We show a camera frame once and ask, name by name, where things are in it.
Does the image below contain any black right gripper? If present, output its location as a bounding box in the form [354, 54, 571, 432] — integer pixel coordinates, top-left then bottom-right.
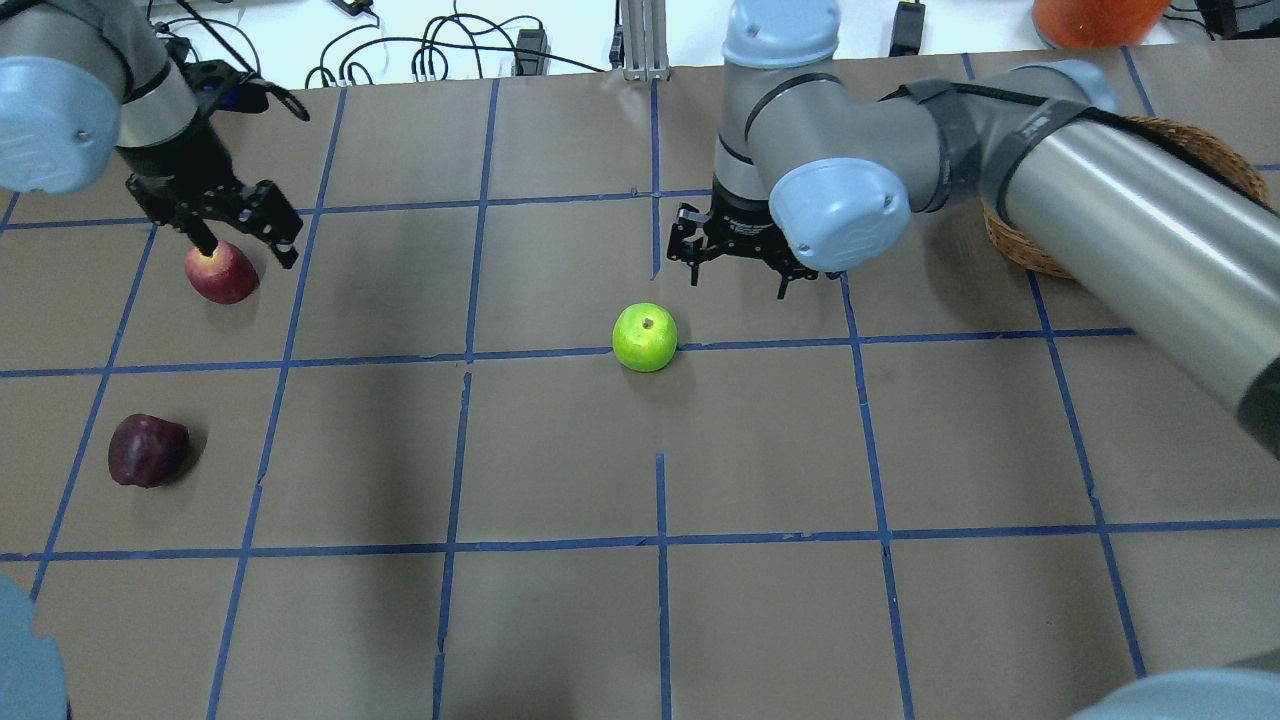
[667, 184, 820, 300]

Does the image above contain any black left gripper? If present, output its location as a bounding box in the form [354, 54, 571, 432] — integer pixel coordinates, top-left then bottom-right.
[125, 120, 303, 270]

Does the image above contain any red yellow apple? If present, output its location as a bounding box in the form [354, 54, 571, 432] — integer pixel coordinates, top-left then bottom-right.
[184, 240, 260, 305]

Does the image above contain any green apple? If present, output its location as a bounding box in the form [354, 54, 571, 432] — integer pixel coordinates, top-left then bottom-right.
[611, 302, 678, 373]

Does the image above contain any dark red apple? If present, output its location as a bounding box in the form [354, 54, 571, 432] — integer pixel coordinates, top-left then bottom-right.
[108, 413, 192, 489]

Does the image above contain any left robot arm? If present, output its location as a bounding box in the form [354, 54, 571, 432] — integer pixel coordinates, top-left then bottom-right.
[1, 1, 310, 269]

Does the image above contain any woven wicker basket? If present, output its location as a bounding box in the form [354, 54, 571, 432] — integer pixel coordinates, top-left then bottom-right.
[983, 109, 1277, 282]

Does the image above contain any black adapter right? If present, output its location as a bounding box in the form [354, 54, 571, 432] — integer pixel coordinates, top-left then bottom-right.
[887, 1, 925, 56]

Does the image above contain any black power adapter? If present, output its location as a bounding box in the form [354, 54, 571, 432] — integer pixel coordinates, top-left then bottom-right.
[511, 27, 549, 77]

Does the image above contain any orange round object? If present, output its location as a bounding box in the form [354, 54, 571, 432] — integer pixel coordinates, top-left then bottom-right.
[1030, 1, 1171, 49]

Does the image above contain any black cables bundle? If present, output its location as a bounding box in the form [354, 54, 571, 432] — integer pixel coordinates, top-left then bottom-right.
[150, 0, 611, 91]

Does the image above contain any aluminium frame post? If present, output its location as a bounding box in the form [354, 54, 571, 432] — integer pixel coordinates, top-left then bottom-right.
[614, 1, 671, 82]

